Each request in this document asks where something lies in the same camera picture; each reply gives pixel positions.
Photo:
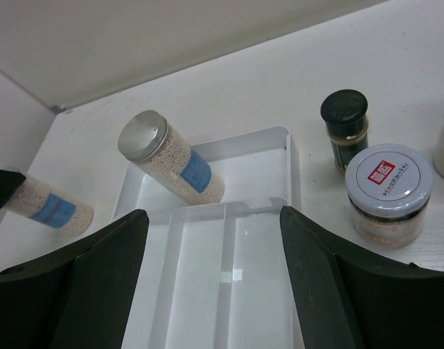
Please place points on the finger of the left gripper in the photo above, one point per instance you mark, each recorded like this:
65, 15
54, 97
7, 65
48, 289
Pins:
10, 181

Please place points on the silver-lid bead jar blue label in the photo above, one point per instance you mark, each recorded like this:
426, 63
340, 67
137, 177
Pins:
151, 143

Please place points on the white divided organizer tray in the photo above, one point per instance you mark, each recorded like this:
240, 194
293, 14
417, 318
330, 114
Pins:
215, 276

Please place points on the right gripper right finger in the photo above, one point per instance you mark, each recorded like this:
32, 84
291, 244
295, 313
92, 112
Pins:
349, 297

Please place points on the black-cap dark spice bottle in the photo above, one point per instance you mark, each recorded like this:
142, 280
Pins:
345, 115

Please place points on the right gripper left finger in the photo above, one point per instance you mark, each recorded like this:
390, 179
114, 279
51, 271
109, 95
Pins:
78, 296

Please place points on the white-lid red-label jar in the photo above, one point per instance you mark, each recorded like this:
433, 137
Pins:
389, 187

